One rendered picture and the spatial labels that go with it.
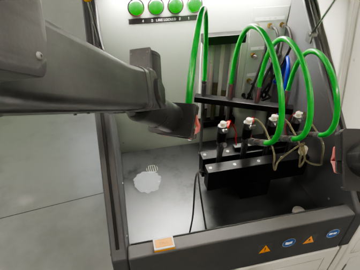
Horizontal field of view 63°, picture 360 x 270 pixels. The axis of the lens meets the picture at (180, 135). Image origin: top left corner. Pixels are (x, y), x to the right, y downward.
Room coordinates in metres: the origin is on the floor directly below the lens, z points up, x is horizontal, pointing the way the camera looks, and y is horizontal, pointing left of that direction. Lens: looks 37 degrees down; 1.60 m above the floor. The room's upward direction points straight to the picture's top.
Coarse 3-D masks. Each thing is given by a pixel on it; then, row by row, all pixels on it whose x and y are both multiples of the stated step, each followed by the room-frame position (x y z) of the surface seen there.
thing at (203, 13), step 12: (204, 12) 0.70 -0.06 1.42; (204, 24) 0.83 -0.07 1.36; (204, 36) 0.86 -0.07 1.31; (192, 48) 0.59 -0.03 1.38; (204, 48) 0.87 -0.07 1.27; (192, 60) 0.57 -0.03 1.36; (204, 60) 0.88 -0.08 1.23; (192, 72) 0.55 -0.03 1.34; (204, 72) 0.88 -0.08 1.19; (192, 84) 0.54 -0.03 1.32
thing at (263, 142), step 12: (252, 24) 0.76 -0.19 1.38; (240, 36) 0.82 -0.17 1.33; (264, 36) 0.69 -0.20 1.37; (276, 60) 0.63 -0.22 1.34; (276, 72) 0.61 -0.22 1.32; (228, 84) 0.86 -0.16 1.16; (228, 96) 0.86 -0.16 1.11; (276, 132) 0.55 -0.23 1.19; (252, 144) 0.65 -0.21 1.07; (264, 144) 0.59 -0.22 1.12
